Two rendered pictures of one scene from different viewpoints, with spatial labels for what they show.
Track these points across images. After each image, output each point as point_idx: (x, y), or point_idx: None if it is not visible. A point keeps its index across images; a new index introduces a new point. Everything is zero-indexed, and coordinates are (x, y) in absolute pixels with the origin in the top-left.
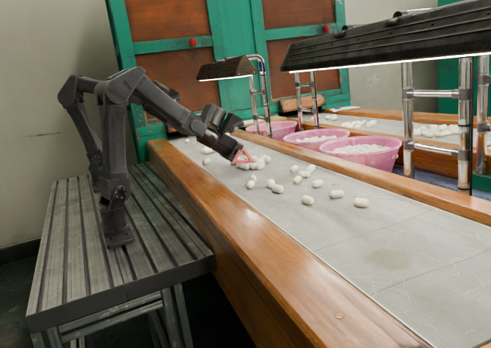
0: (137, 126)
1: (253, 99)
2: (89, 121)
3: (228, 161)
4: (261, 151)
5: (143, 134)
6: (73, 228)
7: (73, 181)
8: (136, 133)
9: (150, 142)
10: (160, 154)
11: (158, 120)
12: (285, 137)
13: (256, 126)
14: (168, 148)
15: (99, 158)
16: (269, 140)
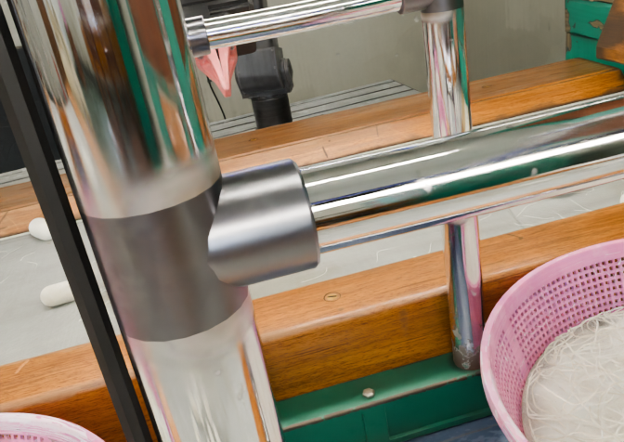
0: None
1: (425, 55)
2: None
3: (1, 277)
4: (26, 357)
5: (578, 32)
6: (6, 185)
7: (362, 97)
8: (565, 18)
9: (528, 71)
10: (245, 133)
11: None
12: (58, 426)
13: (444, 257)
14: (331, 125)
15: (235, 74)
16: (86, 359)
